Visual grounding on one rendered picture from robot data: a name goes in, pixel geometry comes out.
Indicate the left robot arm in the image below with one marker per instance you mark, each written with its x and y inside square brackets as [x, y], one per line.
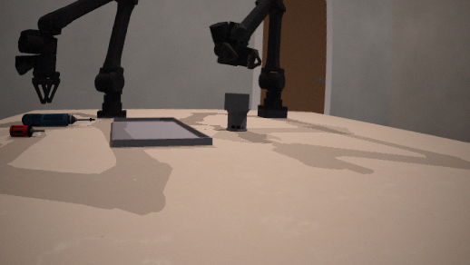
[220, 34]

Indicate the red hand screwdriver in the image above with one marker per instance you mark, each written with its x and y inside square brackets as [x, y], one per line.
[22, 130]

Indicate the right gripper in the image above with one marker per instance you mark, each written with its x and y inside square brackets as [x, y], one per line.
[39, 78]

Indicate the blue electric screwdriver barrel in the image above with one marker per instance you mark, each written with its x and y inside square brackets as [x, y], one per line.
[49, 119]

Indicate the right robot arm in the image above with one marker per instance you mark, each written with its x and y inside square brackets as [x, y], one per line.
[33, 41]

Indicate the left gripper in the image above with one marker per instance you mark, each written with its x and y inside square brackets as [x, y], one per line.
[229, 53]

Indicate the grey metal bracket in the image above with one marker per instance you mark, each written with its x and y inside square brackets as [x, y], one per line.
[237, 102]

